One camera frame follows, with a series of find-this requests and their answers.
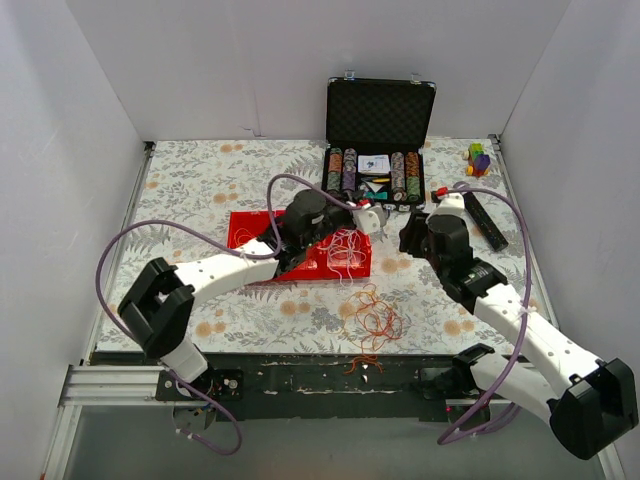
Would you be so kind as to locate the orange rubber band tangle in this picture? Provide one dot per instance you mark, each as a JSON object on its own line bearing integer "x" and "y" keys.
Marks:
{"x": 367, "y": 321}

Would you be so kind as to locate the white playing card box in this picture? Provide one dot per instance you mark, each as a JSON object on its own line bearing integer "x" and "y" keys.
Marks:
{"x": 373, "y": 164}

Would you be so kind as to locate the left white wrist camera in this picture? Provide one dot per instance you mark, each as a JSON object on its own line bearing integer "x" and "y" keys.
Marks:
{"x": 369, "y": 218}

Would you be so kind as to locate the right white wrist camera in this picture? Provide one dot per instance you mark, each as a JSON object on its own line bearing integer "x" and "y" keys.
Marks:
{"x": 447, "y": 202}

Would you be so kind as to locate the red plastic compartment bin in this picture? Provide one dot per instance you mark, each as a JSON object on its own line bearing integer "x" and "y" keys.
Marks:
{"x": 346, "y": 255}

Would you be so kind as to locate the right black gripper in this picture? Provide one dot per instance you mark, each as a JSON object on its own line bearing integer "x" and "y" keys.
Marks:
{"x": 410, "y": 237}

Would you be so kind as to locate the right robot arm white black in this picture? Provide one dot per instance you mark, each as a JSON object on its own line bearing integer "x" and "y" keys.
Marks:
{"x": 588, "y": 403}

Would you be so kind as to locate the black poker chip case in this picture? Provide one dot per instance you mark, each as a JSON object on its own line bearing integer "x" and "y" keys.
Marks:
{"x": 371, "y": 117}

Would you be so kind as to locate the aluminium frame rail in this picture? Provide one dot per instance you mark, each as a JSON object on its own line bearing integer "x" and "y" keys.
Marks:
{"x": 109, "y": 386}

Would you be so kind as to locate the colourful toy block train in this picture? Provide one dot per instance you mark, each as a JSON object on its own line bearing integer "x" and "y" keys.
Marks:
{"x": 478, "y": 161}

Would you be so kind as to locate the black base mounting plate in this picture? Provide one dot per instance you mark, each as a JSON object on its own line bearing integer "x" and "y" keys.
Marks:
{"x": 272, "y": 386}

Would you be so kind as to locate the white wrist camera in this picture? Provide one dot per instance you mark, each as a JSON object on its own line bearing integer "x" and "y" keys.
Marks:
{"x": 369, "y": 218}
{"x": 447, "y": 202}

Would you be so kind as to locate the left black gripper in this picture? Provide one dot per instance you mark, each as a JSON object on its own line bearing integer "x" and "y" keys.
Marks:
{"x": 347, "y": 216}

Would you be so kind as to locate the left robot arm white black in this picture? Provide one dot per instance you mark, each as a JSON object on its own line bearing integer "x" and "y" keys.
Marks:
{"x": 157, "y": 307}

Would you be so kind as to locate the black handheld microphone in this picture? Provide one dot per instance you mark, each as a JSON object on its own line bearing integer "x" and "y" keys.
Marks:
{"x": 484, "y": 223}

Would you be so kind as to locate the orange band on base plate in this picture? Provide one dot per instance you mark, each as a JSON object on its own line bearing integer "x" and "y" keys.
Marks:
{"x": 364, "y": 360}

